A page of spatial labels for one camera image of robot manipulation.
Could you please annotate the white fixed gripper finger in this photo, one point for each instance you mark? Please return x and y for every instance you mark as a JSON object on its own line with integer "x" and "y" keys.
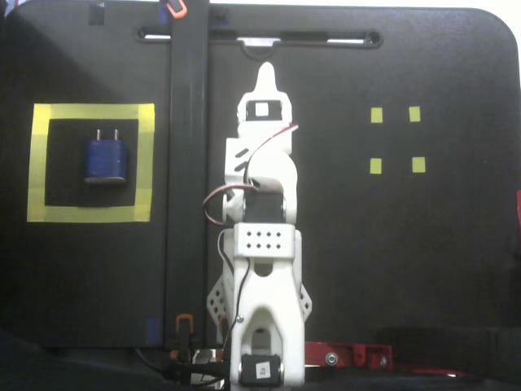
{"x": 264, "y": 79}

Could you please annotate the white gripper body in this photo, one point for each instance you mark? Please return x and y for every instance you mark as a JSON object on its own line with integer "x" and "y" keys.
{"x": 264, "y": 129}

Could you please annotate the white moving gripper finger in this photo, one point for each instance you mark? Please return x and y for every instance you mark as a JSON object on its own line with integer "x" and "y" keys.
{"x": 272, "y": 83}

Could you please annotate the blue and white charger block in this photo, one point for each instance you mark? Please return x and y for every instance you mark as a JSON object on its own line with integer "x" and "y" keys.
{"x": 106, "y": 161}

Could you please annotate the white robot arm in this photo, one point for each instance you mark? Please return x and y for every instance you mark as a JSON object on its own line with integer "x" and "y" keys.
{"x": 268, "y": 285}

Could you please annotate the blue tape piece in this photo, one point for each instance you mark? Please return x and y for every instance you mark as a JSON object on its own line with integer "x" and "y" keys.
{"x": 163, "y": 16}
{"x": 152, "y": 330}

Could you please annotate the yellow tape square outline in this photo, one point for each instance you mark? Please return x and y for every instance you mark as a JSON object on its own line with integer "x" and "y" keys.
{"x": 93, "y": 111}

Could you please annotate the red screw clamp silver bar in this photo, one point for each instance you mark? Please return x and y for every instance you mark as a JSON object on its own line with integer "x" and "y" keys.
{"x": 372, "y": 354}

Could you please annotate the red metal corner bracket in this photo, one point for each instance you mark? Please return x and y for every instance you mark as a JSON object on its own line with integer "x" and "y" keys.
{"x": 519, "y": 212}
{"x": 321, "y": 353}

